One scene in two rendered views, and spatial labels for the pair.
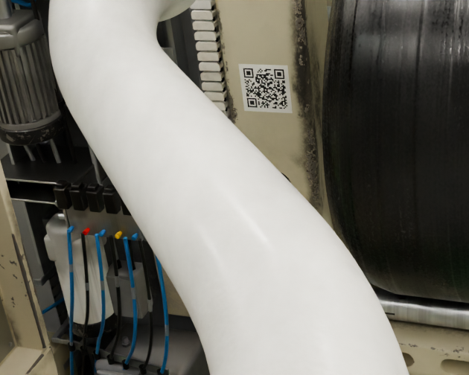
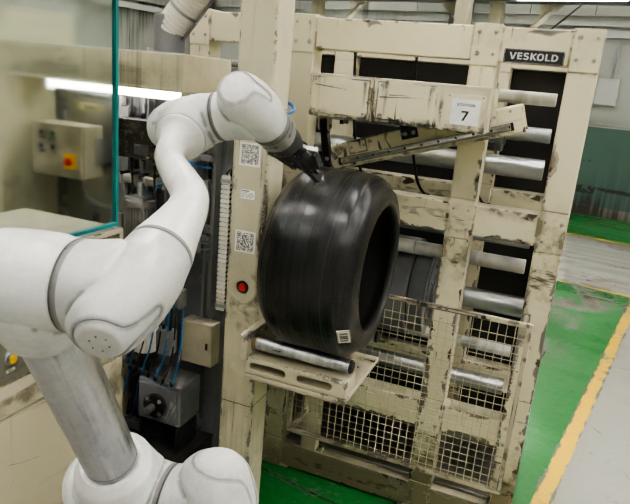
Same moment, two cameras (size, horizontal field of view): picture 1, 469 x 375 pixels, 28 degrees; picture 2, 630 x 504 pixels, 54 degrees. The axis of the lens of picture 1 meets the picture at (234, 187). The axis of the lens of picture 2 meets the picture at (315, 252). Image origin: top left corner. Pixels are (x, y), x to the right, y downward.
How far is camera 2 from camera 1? 78 cm
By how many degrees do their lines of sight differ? 14
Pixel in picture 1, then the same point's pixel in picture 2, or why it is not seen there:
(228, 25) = (234, 211)
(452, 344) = (303, 369)
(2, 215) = not seen: hidden behind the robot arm
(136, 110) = (170, 159)
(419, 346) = (288, 367)
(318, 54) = not seen: hidden behind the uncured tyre
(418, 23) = (301, 215)
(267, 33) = (249, 217)
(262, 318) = (181, 185)
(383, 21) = (288, 212)
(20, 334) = not seen: hidden behind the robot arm
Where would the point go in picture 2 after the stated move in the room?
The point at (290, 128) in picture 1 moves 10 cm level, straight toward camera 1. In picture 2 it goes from (252, 261) to (248, 270)
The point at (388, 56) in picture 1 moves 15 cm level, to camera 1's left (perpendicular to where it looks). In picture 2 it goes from (288, 225) to (236, 221)
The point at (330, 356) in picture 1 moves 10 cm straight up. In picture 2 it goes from (191, 190) to (193, 125)
